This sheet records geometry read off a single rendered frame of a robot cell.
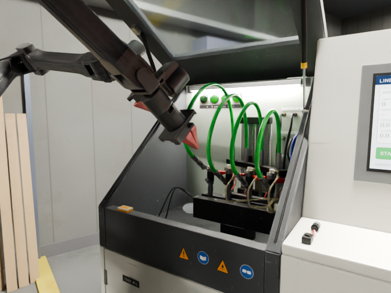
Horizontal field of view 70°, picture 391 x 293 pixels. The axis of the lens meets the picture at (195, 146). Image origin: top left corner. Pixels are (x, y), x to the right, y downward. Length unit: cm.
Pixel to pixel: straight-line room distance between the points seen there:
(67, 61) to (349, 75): 87
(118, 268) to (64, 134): 188
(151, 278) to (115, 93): 222
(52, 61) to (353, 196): 102
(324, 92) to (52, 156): 238
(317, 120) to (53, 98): 234
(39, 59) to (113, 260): 76
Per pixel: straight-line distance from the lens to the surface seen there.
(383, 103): 97
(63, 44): 292
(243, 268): 83
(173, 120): 68
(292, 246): 76
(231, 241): 82
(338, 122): 96
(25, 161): 260
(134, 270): 110
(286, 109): 125
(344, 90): 99
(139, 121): 307
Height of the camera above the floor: 129
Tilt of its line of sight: 6 degrees down
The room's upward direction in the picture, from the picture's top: straight up
